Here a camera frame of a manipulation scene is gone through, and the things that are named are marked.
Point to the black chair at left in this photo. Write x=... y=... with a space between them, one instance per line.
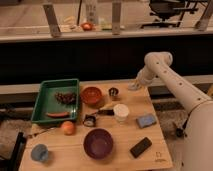
x=13 y=163

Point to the blue sponge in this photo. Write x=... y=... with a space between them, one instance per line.
x=146 y=120

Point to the grey towel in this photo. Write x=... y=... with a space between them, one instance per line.
x=134 y=87

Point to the blue plastic cup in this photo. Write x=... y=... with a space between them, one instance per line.
x=40 y=153

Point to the orange bowl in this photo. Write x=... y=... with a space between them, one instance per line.
x=91 y=95

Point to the orange peach fruit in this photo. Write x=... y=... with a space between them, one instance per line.
x=68 y=128

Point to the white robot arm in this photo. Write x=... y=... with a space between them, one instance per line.
x=198 y=139

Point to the bunch of dark grapes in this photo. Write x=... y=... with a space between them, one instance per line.
x=66 y=98

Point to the purple bowl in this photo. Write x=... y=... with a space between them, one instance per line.
x=98 y=144

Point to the black handled knife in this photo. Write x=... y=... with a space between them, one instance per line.
x=106 y=110

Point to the black remote control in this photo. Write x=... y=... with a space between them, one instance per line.
x=140 y=147

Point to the red chili pepper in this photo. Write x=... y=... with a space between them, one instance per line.
x=58 y=115

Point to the black office chair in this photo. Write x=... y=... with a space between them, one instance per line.
x=170 y=13

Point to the red object on shelf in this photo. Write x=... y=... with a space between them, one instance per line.
x=87 y=26

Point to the white paper cup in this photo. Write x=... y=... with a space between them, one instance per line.
x=121 y=112

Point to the metal fork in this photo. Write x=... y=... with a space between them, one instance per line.
x=38 y=133

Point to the green plastic tray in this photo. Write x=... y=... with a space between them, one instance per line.
x=46 y=101

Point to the small metal cup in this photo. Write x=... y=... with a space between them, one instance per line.
x=113 y=93

